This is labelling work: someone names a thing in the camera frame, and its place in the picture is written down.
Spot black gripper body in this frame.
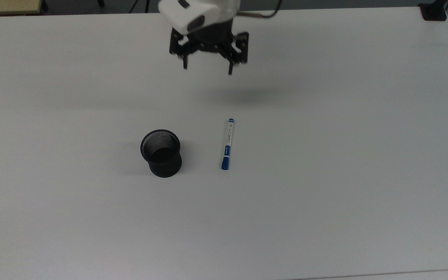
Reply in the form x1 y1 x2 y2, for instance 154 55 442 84
177 19 237 56

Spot black clamp base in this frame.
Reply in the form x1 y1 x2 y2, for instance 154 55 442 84
418 0 448 21

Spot black stand legs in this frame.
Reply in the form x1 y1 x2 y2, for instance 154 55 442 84
128 0 151 14

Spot black mesh pen cup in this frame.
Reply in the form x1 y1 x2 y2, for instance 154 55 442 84
140 129 182 178

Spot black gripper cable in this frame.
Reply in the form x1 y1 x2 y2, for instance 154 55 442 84
235 0 284 19

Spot blue and white marker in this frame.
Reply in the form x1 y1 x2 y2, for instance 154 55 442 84
220 118 236 171

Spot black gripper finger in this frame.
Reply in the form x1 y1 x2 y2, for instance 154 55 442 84
169 29 189 70
225 31 250 75

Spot wooden desk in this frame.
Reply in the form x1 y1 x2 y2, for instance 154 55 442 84
0 0 44 17

